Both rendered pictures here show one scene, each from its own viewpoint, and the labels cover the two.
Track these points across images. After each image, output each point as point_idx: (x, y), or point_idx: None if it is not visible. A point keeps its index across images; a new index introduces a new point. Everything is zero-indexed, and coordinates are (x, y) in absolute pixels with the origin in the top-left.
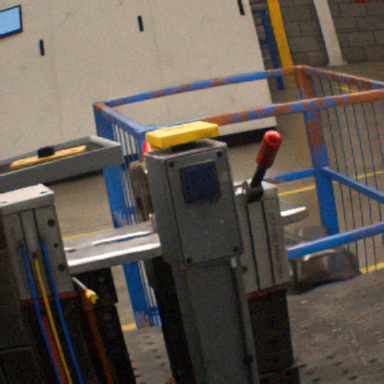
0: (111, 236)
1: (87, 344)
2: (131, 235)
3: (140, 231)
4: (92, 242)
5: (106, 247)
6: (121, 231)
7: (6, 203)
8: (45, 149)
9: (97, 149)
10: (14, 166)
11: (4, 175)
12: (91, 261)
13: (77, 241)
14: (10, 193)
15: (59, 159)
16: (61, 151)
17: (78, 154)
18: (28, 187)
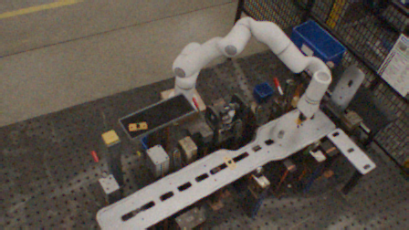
0: (152, 210)
1: None
2: (146, 210)
3: (143, 212)
4: (156, 205)
5: (149, 197)
6: (150, 214)
7: (157, 145)
8: (137, 124)
9: (126, 127)
10: (144, 122)
11: (141, 109)
12: (149, 184)
13: (162, 208)
14: (161, 156)
15: (130, 114)
16: (135, 129)
17: (126, 116)
18: (157, 161)
